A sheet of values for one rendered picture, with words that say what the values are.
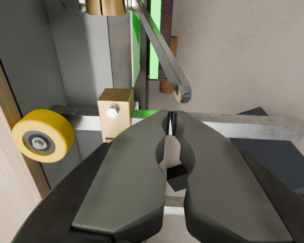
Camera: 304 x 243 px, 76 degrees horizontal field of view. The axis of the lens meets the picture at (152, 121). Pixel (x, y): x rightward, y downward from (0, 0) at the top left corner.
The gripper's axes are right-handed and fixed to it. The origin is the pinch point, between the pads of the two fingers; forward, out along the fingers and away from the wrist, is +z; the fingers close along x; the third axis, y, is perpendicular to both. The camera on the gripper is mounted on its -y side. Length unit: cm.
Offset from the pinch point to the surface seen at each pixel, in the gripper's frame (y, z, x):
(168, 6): -4.7, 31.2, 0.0
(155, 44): -3.0, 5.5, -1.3
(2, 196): 26.5, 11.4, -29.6
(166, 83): 34, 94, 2
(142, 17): -4.4, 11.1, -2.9
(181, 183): 113, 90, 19
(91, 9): -4.8, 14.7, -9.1
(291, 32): 7, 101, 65
